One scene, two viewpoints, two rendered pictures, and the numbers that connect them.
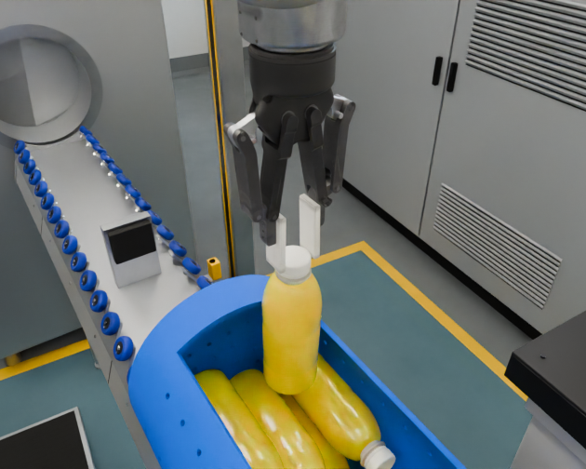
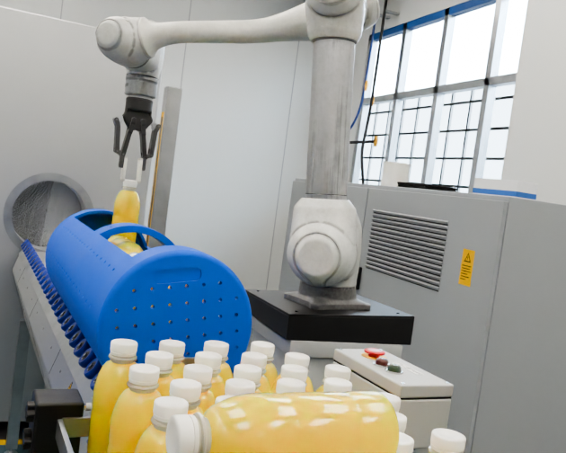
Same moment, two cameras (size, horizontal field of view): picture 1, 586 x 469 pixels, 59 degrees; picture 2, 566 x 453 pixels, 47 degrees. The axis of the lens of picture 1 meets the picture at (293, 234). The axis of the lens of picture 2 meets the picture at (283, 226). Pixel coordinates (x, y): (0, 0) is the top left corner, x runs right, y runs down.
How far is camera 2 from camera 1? 1.53 m
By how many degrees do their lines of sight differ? 33
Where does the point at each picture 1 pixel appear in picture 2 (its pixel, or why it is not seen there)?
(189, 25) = not seen: hidden behind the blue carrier
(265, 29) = (128, 88)
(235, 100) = (161, 208)
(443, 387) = not seen: outside the picture
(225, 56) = (160, 180)
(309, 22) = (139, 87)
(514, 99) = (391, 287)
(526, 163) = not seen: hidden behind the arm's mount
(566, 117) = (416, 294)
